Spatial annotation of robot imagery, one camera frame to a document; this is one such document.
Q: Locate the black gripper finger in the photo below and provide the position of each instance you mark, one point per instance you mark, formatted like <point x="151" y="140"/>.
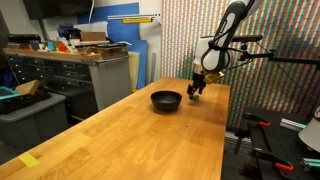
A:
<point x="190" y="92"/>
<point x="201" y="89"/>

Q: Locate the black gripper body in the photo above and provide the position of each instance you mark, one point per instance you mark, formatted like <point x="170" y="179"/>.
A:
<point x="198" y="80"/>

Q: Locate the small green cube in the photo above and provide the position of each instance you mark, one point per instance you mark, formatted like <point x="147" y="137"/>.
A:
<point x="195" y="97"/>

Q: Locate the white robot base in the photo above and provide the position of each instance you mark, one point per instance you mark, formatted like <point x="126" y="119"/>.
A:
<point x="310" y="135"/>

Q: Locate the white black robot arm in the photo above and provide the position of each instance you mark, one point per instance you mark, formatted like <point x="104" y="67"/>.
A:
<point x="211" y="53"/>

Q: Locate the black bowl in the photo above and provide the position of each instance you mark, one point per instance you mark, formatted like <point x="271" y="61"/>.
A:
<point x="166" y="100"/>

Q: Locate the blue foam board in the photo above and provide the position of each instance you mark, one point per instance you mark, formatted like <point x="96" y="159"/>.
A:
<point x="117" y="31"/>

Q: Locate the black optical breadboard table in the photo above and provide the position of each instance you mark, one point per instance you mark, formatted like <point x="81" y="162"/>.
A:
<point x="283" y="143"/>

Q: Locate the silver aluminium extrusion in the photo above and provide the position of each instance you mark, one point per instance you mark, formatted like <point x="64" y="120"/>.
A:
<point x="291" y="125"/>

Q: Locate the yellow spirit level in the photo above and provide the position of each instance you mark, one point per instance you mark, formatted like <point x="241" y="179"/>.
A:
<point x="136" y="20"/>

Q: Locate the grey drawer cabinet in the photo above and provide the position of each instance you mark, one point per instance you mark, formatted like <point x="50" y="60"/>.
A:
<point x="88" y="85"/>

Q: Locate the cardboard box on shelf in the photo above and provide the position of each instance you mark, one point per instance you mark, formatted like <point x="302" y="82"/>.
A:
<point x="92" y="36"/>

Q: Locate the brown wooden block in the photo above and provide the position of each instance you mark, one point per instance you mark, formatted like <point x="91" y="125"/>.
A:
<point x="28" y="88"/>

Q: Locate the grey storage bin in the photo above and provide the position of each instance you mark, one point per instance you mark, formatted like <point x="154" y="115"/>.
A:
<point x="27" y="127"/>

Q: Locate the teal tray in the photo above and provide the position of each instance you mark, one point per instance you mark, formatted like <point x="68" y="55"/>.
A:
<point x="7" y="93"/>

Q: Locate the wooden workbench shelf top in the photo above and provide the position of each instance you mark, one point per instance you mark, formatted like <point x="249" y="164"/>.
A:
<point x="53" y="55"/>

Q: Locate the gold wrist camera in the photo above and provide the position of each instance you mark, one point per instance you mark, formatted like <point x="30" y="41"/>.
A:
<point x="211" y="78"/>

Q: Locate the upper orange-handled bar clamp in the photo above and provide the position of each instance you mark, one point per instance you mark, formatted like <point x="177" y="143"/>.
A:
<point x="257" y="119"/>

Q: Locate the orange-handled bar clamp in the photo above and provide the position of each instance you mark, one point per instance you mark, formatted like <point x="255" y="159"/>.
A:
<point x="257" y="119"/>
<point x="275" y="160"/>

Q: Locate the black camera on boom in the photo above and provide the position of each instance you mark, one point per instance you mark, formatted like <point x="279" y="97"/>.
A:
<point x="247" y="38"/>

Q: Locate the lower orange-handled bar clamp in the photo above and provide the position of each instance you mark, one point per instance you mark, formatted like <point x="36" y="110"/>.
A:
<point x="275" y="160"/>

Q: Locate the black wall monitor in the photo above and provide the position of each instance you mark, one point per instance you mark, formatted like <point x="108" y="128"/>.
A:
<point x="42" y="9"/>

